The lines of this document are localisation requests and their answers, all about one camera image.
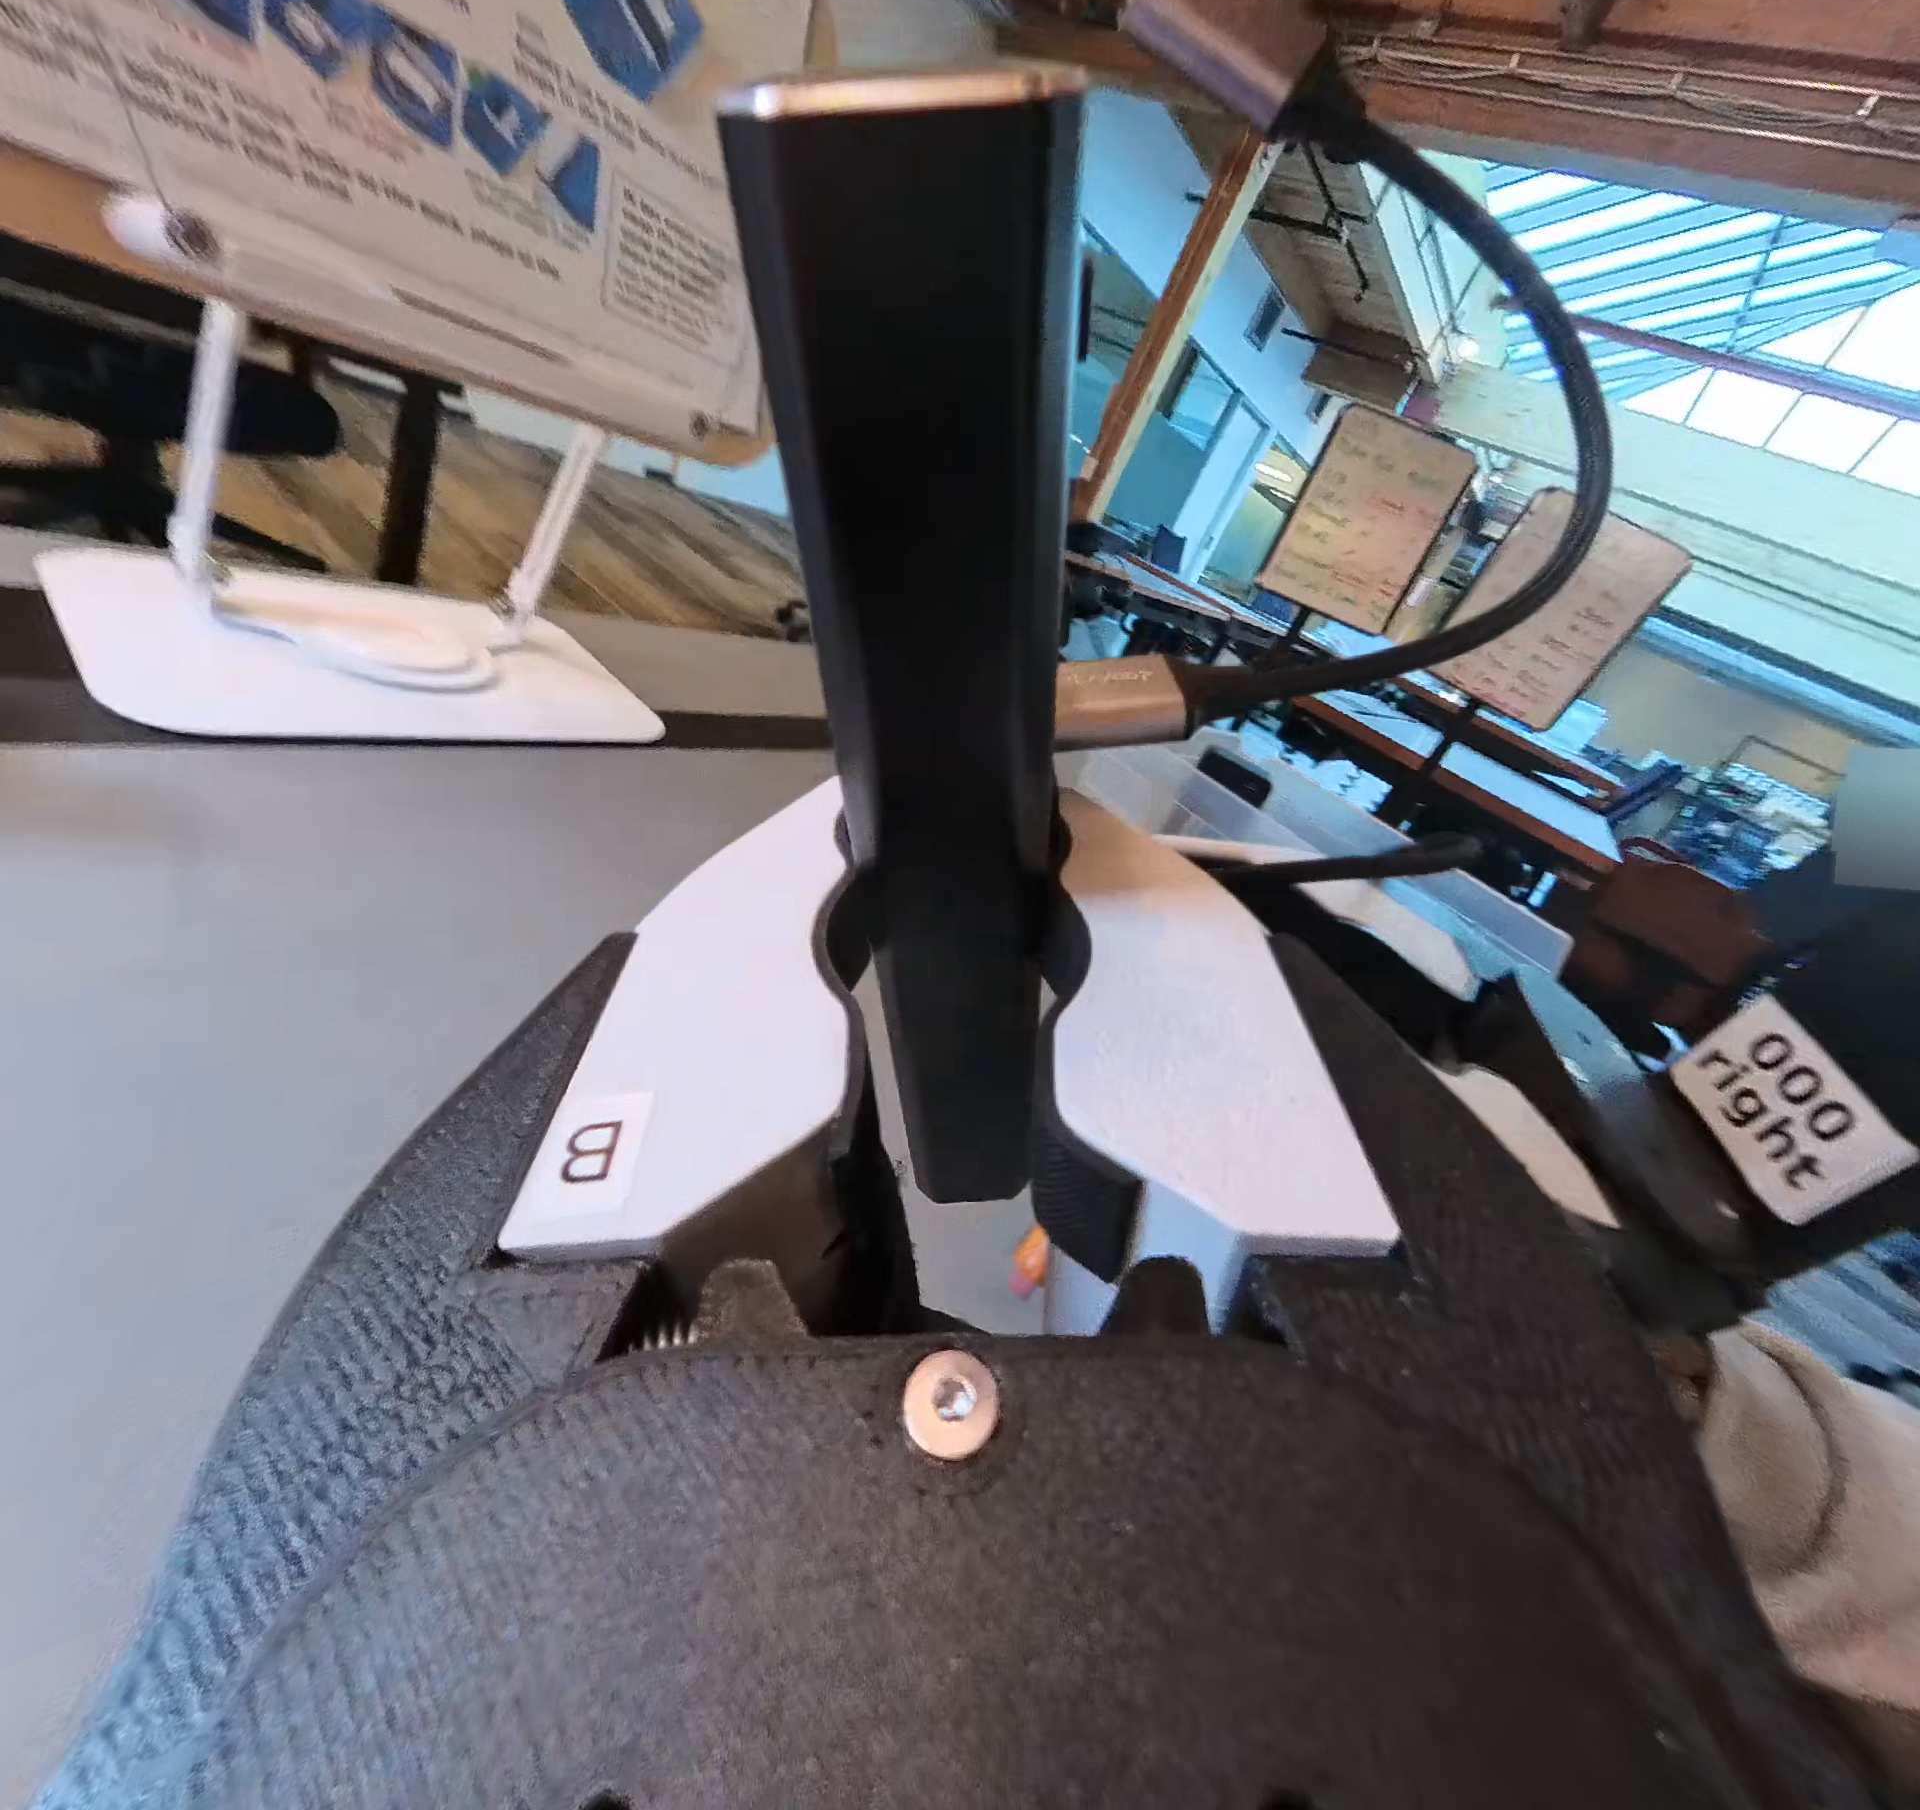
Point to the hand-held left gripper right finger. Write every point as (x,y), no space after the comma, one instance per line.
(1199,1060)

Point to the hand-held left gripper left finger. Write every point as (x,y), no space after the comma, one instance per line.
(705,1032)

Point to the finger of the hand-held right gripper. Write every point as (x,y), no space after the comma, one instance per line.
(1546,1150)

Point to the clear plastic bin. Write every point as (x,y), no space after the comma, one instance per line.
(1156,792)

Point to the black usb hub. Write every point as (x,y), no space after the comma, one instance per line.
(915,565)

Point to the person's right forearm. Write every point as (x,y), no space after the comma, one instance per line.
(1832,1511)

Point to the white sign stand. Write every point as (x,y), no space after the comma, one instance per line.
(569,693)

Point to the wood-framed whiteboard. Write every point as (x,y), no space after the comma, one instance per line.
(1574,609)
(1367,520)

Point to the instruction sign board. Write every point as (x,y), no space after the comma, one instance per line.
(375,191)

